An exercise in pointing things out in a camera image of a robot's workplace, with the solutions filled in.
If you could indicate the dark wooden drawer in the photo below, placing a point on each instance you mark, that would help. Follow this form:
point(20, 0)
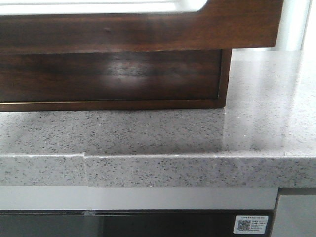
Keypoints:
point(220, 24)
point(110, 76)

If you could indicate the grey cabinet panel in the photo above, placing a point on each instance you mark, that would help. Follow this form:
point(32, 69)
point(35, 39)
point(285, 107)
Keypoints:
point(295, 213)

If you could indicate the white QR code sticker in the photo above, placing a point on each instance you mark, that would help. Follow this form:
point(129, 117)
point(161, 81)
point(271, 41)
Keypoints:
point(250, 224)

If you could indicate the dark wooden drawer cabinet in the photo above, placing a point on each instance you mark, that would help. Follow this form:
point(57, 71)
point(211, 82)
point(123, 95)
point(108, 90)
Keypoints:
point(218, 102)

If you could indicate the white tray on cabinet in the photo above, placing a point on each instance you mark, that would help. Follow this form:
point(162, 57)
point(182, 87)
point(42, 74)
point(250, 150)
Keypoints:
point(52, 7)

